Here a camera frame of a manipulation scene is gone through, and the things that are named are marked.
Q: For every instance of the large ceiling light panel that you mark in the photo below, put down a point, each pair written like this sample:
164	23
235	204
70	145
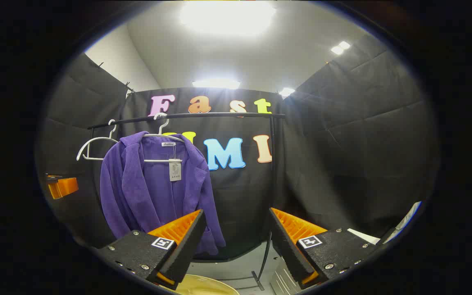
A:
228	16

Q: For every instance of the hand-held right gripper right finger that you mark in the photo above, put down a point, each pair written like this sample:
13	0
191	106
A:
289	254

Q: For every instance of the white clothes hanger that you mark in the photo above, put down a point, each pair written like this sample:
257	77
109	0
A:
158	160
92	158

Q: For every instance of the long ceiling light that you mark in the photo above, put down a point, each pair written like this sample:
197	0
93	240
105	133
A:
215	83

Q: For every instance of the twin square ceiling light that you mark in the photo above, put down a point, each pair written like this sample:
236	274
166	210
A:
340	47

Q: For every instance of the beige laundry hamper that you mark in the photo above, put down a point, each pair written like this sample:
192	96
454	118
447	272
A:
203	286

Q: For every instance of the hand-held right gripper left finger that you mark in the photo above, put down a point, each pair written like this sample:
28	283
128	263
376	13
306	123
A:
191	241

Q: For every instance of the grey ribbed container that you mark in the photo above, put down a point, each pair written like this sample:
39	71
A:
283	282

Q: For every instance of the black metal clothes rack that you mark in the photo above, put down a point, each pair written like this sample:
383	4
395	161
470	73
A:
219	115

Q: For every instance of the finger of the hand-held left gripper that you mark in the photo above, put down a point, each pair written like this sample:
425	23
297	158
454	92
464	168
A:
66	187

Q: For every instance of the white board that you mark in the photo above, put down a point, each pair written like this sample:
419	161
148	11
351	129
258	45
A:
408	217

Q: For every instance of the small ceiling light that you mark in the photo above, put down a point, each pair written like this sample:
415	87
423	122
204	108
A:
287	91

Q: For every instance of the black backdrop cloth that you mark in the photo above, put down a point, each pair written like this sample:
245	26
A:
342	164

